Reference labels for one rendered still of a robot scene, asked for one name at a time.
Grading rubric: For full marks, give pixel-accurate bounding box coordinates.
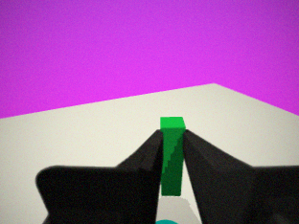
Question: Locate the green rectangular post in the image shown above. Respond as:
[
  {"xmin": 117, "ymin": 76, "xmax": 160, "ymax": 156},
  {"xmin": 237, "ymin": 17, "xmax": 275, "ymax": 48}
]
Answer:
[{"xmin": 160, "ymin": 117, "xmax": 186, "ymax": 196}]

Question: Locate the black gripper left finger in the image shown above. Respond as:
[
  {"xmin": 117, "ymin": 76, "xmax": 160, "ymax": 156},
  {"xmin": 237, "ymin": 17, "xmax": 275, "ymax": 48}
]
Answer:
[{"xmin": 34, "ymin": 129, "xmax": 163, "ymax": 224}]

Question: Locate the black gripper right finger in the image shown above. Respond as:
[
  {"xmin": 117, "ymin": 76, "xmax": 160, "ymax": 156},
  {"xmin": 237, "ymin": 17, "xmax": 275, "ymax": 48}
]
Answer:
[{"xmin": 182, "ymin": 129, "xmax": 299, "ymax": 224}]

